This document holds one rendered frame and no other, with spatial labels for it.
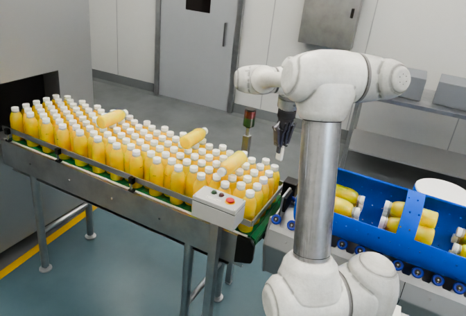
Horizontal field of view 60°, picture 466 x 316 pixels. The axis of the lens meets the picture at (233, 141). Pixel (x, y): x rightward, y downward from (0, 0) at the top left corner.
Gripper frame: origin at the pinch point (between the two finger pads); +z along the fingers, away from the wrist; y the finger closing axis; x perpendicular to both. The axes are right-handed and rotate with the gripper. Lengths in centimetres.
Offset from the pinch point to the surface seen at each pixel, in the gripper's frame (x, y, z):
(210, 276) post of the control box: 4, -29, 58
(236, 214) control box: -5.3, -26.8, 19.0
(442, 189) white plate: -42, 81, 22
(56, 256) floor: 134, -57, 126
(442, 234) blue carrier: -59, 43, 23
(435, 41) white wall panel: 86, 332, -14
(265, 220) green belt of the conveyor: 1.8, -0.3, 36.3
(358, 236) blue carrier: -40.7, 7.7, 21.5
